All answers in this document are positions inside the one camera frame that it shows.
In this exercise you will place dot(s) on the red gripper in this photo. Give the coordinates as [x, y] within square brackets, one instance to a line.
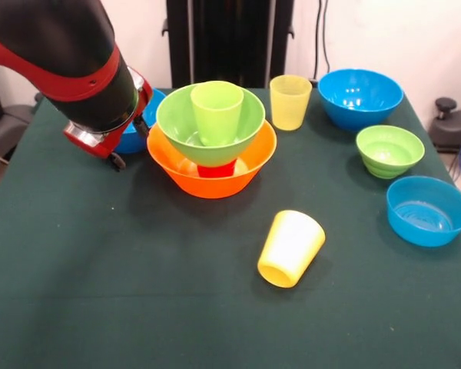
[107, 148]

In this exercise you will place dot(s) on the large blue bowl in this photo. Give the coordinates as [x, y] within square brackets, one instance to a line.
[153, 111]
[361, 104]

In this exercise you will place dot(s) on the black chair base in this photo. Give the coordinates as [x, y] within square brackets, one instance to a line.
[7, 127]

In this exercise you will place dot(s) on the large green bowl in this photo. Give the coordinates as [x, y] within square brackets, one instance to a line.
[176, 127]

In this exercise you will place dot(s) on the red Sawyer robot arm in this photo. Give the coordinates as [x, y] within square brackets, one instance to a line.
[69, 57]

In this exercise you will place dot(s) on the large orange bowl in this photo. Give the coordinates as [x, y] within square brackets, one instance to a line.
[215, 188]

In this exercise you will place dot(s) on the green cup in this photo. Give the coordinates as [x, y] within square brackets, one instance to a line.
[217, 119]

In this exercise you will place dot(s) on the black knobbed equipment base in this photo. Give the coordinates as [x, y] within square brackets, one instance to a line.
[453, 127]

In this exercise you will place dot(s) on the small blue bowl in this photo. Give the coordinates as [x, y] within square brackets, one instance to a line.
[426, 219]

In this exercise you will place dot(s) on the red cup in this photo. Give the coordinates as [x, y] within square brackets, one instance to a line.
[219, 171]

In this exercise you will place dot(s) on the pale translucent yellow cup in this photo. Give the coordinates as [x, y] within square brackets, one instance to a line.
[290, 107]

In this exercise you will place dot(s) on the dark green table cloth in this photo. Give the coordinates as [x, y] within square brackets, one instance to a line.
[215, 326]

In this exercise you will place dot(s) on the small green bowl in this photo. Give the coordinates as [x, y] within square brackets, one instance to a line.
[390, 157]

